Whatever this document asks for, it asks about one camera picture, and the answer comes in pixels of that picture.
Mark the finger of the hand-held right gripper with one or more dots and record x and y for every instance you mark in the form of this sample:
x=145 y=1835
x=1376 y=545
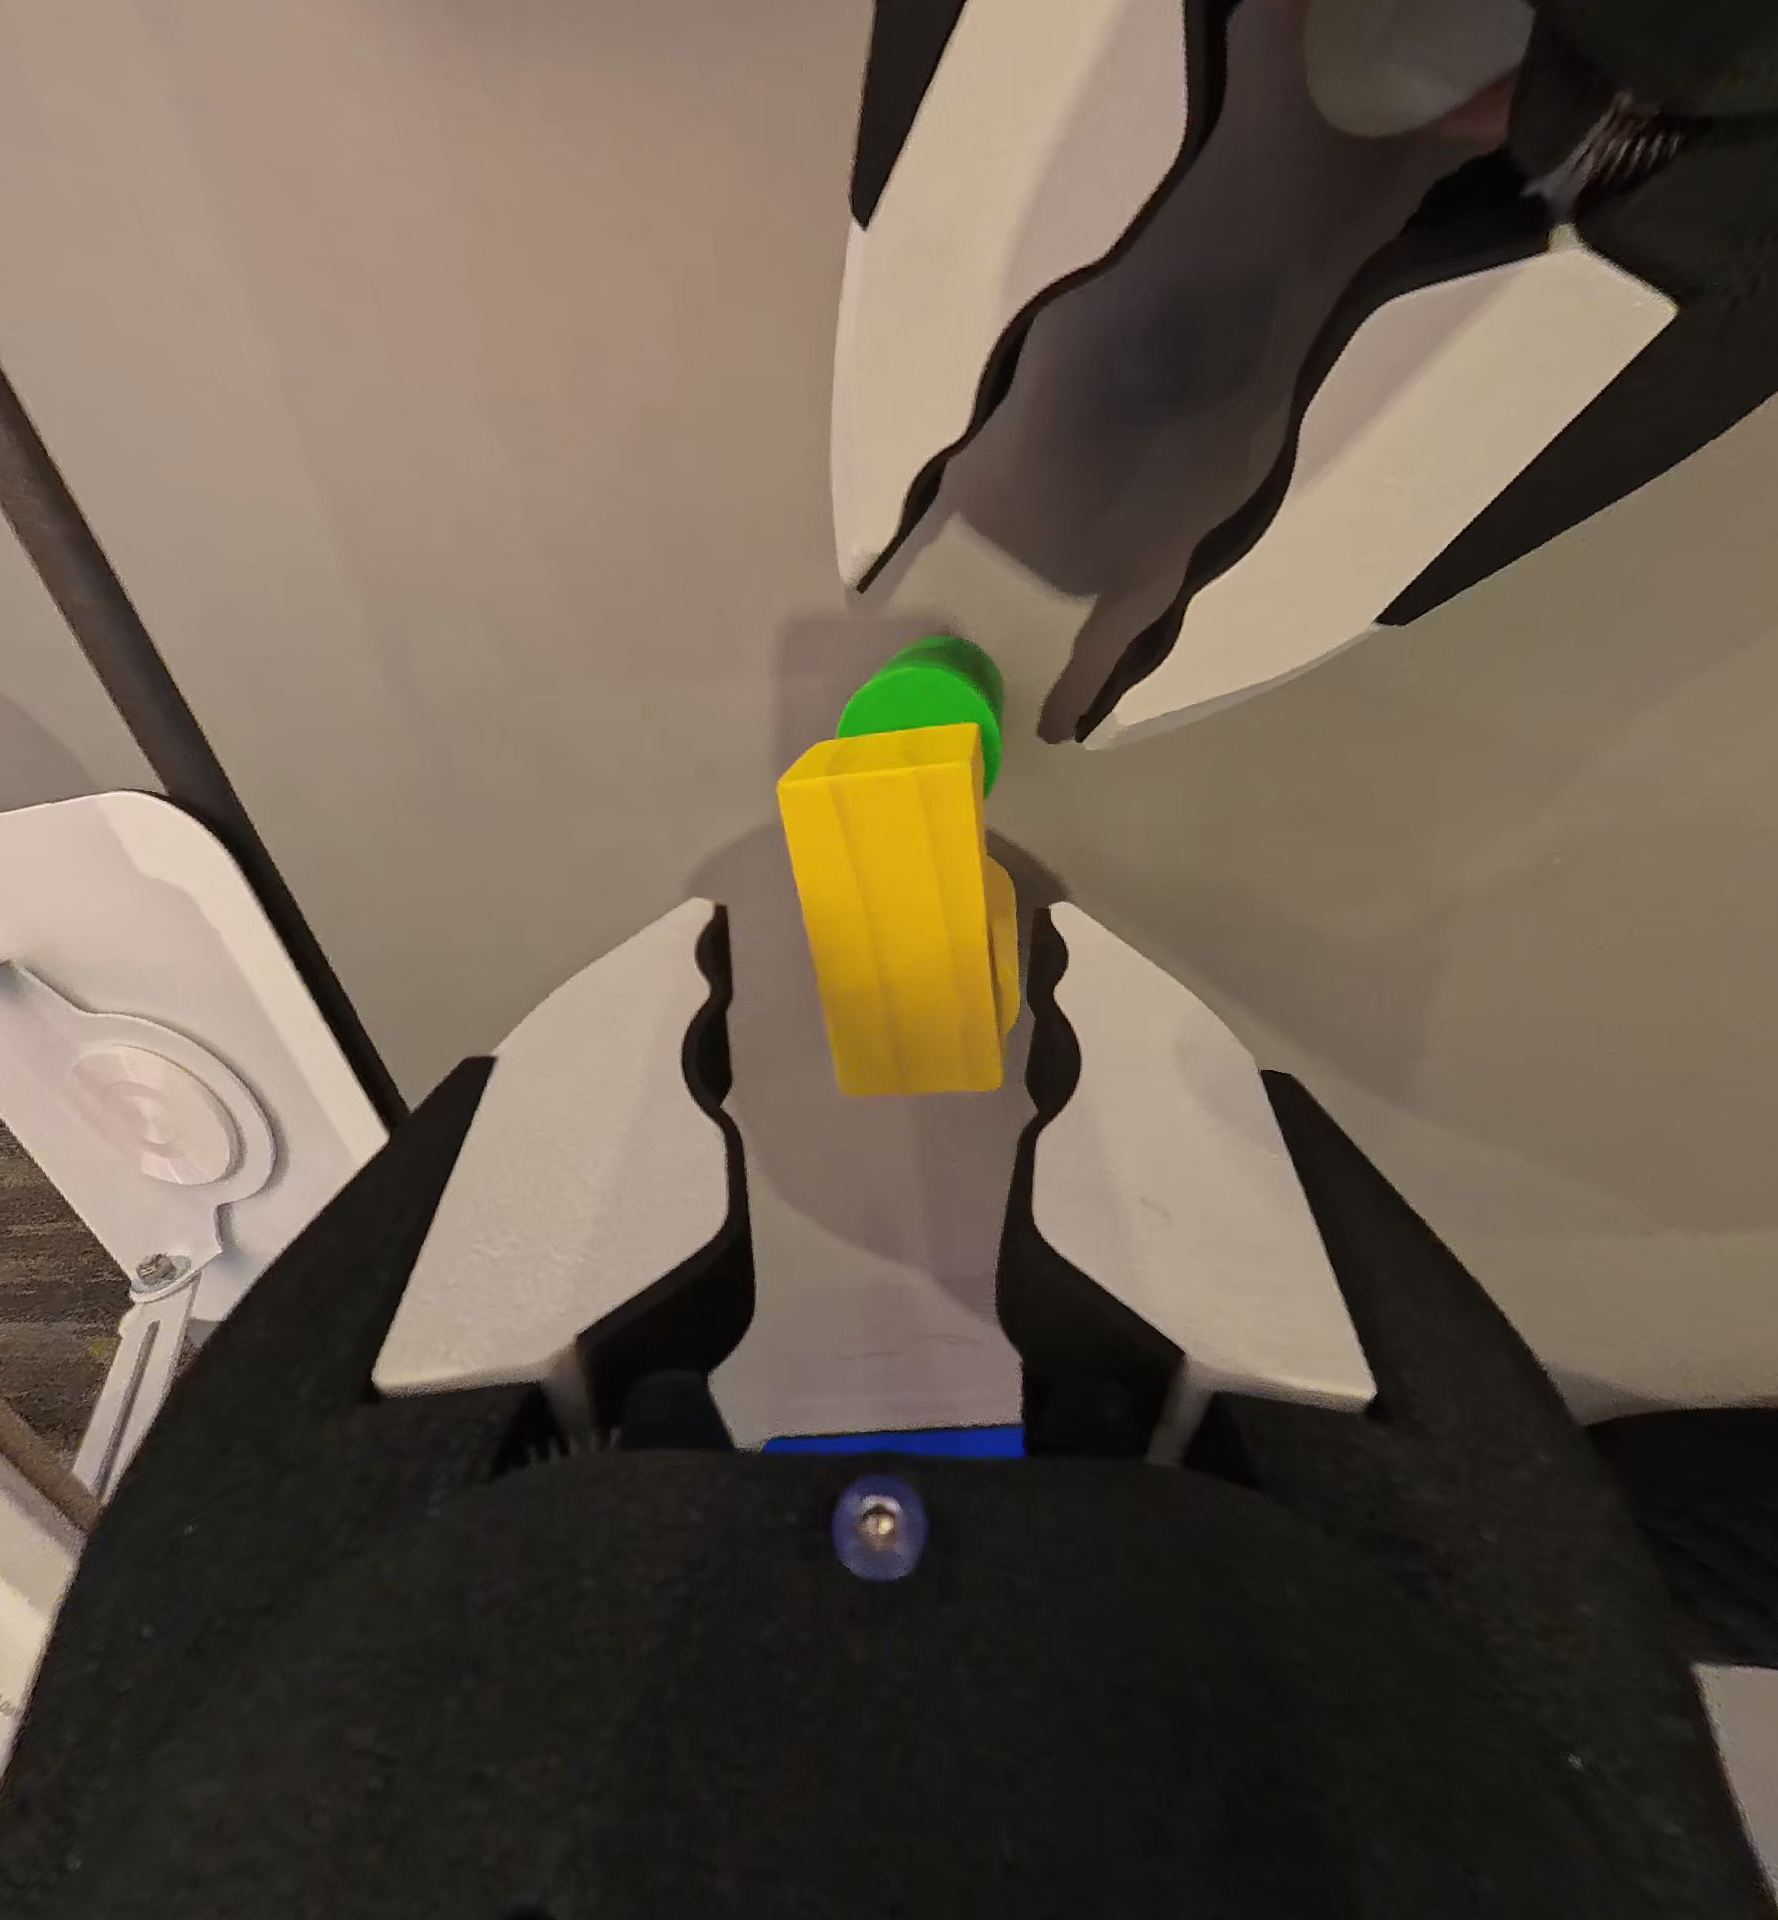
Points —
x=1428 y=451
x=978 y=195

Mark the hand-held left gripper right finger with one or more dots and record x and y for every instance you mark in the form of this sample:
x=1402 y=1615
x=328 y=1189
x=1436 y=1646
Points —
x=1189 y=1215

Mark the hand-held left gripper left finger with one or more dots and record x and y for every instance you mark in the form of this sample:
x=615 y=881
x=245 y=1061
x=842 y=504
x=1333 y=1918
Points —
x=575 y=1201

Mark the blue plastic bin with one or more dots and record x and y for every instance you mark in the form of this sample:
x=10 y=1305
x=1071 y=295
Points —
x=888 y=1443

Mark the yellow arch block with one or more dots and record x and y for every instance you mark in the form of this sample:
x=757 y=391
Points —
x=888 y=931

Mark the green cylinder block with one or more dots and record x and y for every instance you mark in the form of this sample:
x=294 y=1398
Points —
x=926 y=691

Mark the black quilted armrest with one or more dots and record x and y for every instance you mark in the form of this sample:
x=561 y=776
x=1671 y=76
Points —
x=1745 y=1530

